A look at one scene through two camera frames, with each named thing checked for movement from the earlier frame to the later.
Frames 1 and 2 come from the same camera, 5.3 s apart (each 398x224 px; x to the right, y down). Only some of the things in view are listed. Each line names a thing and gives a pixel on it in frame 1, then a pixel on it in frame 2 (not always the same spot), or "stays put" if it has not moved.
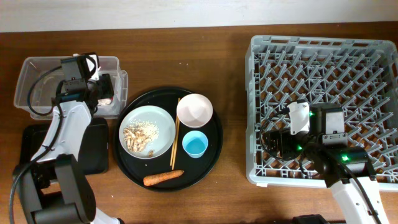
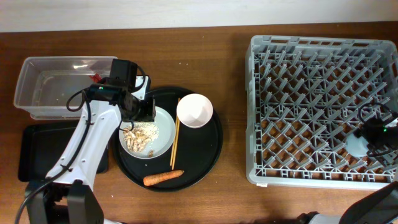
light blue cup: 195,144 → 356,146
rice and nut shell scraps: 138,134 stays put
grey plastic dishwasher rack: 360,75 stays put
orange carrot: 162,177 stays put
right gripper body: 290,144 → 382,140
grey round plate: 147,132 stays put
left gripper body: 103,86 → 143,110
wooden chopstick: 176,142 stays put
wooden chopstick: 175,132 stays put
